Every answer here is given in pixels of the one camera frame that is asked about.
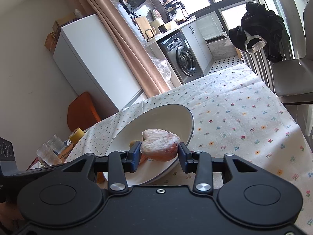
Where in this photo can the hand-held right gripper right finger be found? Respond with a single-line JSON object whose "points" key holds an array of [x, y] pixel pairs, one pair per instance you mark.
{"points": [[185, 158]]}

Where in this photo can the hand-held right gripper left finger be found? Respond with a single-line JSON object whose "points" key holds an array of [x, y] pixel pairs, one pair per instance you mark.
{"points": [[133, 158]]}

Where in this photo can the yellow cherry tomato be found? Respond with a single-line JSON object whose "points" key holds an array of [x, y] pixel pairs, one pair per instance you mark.
{"points": [[135, 144]]}

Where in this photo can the plastic-wrapped peeled citrus fruit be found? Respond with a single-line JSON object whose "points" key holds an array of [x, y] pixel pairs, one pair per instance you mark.
{"points": [[159, 143]]}

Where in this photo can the white plate with blue rim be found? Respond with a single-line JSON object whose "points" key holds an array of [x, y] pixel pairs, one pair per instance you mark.
{"points": [[151, 120]]}

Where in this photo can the clear plastic cup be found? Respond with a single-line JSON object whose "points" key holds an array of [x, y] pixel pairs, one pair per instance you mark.
{"points": [[47, 155]]}

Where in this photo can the clear glass cup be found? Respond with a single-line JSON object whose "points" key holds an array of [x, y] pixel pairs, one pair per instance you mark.
{"points": [[56, 144]]}

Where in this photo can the yellow tape roll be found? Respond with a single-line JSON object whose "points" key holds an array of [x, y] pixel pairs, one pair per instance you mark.
{"points": [[76, 136]]}

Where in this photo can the white floral tablecloth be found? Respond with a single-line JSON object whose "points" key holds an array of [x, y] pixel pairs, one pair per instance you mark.
{"points": [[232, 117]]}

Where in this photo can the orange chair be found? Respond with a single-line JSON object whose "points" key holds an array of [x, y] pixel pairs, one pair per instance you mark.
{"points": [[82, 113]]}

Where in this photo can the clear plastic bag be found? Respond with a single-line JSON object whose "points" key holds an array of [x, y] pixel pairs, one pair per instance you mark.
{"points": [[162, 68]]}

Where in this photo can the silver washing machine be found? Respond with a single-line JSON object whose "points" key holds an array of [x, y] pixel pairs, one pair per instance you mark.
{"points": [[181, 56]]}

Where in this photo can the white refrigerator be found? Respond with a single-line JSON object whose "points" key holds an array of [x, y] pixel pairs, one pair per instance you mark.
{"points": [[93, 61]]}

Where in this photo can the white base cabinet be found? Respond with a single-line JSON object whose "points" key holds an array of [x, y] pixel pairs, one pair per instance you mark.
{"points": [[199, 44]]}

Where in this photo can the pink curtain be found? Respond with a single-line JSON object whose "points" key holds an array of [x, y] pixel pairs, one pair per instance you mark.
{"points": [[117, 34]]}

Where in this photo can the wooden cutting board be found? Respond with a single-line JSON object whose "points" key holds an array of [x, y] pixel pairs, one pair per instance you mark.
{"points": [[143, 25]]}

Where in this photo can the clear plastic hanger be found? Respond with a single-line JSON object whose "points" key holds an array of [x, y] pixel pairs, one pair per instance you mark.
{"points": [[254, 44]]}

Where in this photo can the cream kettle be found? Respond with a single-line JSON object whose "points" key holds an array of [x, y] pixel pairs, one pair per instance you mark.
{"points": [[156, 27]]}

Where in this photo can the grey chair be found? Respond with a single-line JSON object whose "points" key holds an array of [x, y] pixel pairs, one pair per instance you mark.
{"points": [[293, 78]]}

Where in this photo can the black dish rack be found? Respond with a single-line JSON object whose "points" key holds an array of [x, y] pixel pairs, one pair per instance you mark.
{"points": [[177, 8]]}

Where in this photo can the brown box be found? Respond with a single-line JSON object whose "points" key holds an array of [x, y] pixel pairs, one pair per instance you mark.
{"points": [[64, 23]]}

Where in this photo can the black-framed window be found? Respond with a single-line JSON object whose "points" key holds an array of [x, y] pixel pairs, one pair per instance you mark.
{"points": [[220, 5]]}

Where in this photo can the black garment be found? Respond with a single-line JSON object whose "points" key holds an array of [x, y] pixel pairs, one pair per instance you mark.
{"points": [[264, 22]]}

